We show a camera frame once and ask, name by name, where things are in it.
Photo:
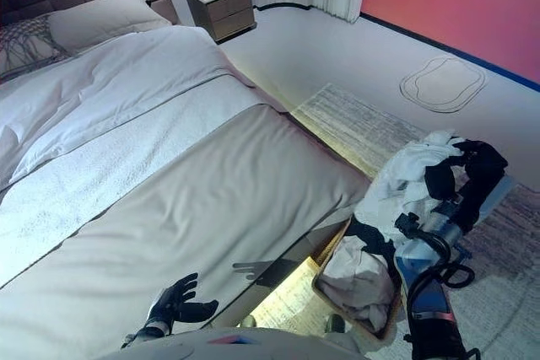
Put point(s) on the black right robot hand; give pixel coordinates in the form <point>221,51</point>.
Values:
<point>485,166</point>

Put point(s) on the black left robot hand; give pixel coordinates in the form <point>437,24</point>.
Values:
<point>181,305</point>

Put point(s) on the white garment with label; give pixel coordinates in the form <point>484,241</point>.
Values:
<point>401,174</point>

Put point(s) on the black garment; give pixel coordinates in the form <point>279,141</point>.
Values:
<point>371,238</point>

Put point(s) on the beige garment with tag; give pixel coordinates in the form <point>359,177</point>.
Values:
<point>358,280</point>

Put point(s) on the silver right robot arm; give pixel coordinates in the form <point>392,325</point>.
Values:
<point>430,301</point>

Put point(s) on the beige bed cover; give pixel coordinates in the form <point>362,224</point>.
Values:
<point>211,208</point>

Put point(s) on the brown wicker laundry basket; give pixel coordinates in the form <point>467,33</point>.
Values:
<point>325,292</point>

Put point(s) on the grey robot torso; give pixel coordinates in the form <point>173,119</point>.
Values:
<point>211,347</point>

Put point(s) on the small white floor mat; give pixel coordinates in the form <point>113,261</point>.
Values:
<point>443,86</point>

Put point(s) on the grey striped area rug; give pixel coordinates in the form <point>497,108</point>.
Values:
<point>358,124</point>

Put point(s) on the silver right robot leg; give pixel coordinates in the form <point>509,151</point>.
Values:
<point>336,323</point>

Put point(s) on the white textured blanket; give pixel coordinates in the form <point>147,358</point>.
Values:
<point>126,157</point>

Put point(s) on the white duvet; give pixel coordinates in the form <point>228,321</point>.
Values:
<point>126,82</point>

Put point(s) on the white pillow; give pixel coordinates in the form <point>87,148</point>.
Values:
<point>105,18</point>

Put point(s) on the brown two-drawer nightstand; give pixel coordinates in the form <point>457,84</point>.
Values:
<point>223,10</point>

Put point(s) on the grey patterned fringed cushion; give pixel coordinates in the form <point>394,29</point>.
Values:
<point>29,48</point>

